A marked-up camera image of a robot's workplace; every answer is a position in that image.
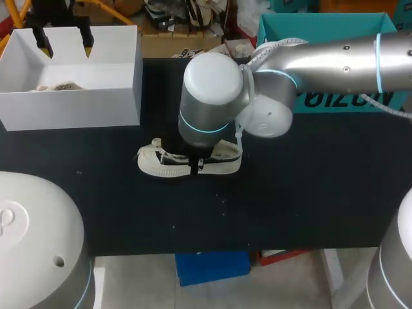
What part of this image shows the teal box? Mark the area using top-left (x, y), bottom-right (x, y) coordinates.
top-left (256, 12), bottom-right (405, 115)

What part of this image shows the cream canvas shoe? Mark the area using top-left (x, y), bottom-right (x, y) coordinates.
top-left (31, 81), bottom-right (87, 93)
top-left (134, 137), bottom-right (243, 178)

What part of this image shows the brown cardboard box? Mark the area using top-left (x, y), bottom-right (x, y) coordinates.
top-left (140, 31), bottom-right (223, 59)

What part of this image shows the yellow metal frame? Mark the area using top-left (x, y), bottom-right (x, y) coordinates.
top-left (0, 0), bottom-right (136, 52)

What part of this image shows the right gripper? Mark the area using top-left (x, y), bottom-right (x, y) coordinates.
top-left (162, 126), bottom-right (214, 176)

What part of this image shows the blue plastic bin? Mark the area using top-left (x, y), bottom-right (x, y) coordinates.
top-left (174, 252), bottom-right (252, 288)

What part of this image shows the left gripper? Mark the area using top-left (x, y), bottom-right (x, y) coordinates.
top-left (25, 0), bottom-right (95, 60)

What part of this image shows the white shoebox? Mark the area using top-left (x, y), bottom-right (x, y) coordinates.
top-left (0, 25), bottom-right (144, 132)

